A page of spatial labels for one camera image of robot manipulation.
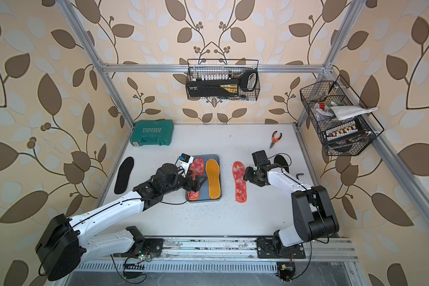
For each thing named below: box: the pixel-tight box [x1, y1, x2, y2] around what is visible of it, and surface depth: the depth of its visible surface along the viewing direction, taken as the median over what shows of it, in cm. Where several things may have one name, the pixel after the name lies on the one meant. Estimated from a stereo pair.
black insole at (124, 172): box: [113, 156, 135, 195], surface depth 99 cm
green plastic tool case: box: [129, 119, 175, 146], surface depth 114 cm
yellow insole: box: [205, 158, 222, 200], surface depth 95 cm
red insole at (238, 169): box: [232, 160, 248, 204], surface depth 95 cm
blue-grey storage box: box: [185, 154, 223, 203], surface depth 90 cm
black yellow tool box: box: [185, 78, 240, 98], surface depth 86 cm
